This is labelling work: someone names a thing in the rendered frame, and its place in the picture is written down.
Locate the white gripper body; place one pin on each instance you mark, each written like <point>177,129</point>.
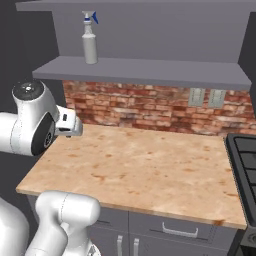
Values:
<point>77,128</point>

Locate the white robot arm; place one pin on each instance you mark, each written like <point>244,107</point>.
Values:
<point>30,133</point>

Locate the white spray bottle blue trigger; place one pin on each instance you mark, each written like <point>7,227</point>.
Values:
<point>89,46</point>

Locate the narrow grey drawer front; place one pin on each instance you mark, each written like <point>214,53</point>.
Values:
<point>115,218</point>

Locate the grey cupboard door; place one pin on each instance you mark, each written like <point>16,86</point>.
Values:
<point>106,243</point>
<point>183,248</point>

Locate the wide grey drawer front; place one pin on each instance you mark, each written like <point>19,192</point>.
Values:
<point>146,225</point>

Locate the black hob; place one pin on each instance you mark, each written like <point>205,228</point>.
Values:
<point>245,166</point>

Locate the black oven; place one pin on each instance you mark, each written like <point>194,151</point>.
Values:
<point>248,241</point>

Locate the grey wall outlet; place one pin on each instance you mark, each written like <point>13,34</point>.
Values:
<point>196,97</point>
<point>216,98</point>

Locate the grey open wall cabinet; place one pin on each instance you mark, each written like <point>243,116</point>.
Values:
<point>166,33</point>

